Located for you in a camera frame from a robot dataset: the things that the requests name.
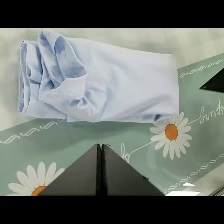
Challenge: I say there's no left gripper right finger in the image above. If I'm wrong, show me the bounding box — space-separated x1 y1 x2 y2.
100 143 165 197

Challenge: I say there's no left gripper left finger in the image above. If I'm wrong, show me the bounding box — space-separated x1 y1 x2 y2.
39 143 102 197

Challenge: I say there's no light blue shirt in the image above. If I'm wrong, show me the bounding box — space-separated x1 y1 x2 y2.
17 30 180 124

